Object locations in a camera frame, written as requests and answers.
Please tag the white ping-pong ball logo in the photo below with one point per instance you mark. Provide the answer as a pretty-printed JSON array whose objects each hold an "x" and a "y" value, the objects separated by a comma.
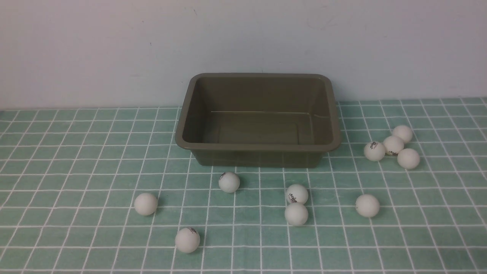
[
  {"x": 297, "y": 193},
  {"x": 374, "y": 151}
]

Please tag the white ping-pong ball mid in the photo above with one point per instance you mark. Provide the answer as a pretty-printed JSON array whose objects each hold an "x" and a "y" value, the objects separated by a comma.
[{"x": 367, "y": 205}]

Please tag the white ping-pong ball printed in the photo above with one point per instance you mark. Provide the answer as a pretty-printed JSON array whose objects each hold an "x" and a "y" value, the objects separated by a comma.
[{"x": 393, "y": 145}]

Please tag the olive green plastic bin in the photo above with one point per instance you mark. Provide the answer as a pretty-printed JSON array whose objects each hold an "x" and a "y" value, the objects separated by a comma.
[{"x": 259, "y": 119}]

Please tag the green checkered tablecloth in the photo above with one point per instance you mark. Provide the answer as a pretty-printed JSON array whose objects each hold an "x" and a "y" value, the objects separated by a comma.
[{"x": 69, "y": 179}]

